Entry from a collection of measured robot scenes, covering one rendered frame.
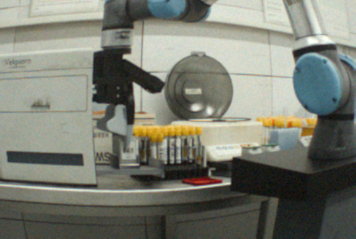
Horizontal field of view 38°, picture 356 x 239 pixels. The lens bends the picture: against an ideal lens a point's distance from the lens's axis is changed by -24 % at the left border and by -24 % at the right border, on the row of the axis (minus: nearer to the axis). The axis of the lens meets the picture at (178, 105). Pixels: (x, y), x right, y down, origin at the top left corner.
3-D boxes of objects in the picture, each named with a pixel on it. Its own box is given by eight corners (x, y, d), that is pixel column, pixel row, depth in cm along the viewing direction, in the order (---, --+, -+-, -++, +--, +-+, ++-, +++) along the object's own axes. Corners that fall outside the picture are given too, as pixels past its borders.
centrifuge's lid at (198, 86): (167, 49, 199) (158, 54, 206) (170, 132, 196) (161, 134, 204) (230, 52, 206) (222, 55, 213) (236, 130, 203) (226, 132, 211)
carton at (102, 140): (76, 169, 157) (73, 112, 157) (52, 156, 183) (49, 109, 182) (158, 169, 169) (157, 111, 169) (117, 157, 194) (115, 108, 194)
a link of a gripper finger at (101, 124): (94, 143, 140) (95, 102, 138) (116, 143, 143) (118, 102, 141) (98, 147, 137) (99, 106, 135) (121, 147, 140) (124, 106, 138)
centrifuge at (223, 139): (199, 169, 170) (200, 122, 169) (164, 158, 198) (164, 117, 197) (274, 161, 177) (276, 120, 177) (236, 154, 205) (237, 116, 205)
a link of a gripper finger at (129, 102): (120, 127, 135) (117, 86, 137) (128, 127, 136) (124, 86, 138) (129, 123, 131) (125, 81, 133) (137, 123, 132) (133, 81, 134)
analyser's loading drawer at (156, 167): (81, 177, 129) (79, 154, 129) (73, 172, 135) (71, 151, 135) (164, 177, 139) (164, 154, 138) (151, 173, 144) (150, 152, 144)
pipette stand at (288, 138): (279, 166, 164) (281, 130, 163) (264, 165, 169) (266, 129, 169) (299, 161, 169) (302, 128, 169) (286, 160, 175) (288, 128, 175)
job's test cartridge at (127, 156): (121, 164, 134) (119, 136, 134) (113, 162, 139) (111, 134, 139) (137, 164, 136) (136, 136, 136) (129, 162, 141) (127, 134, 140)
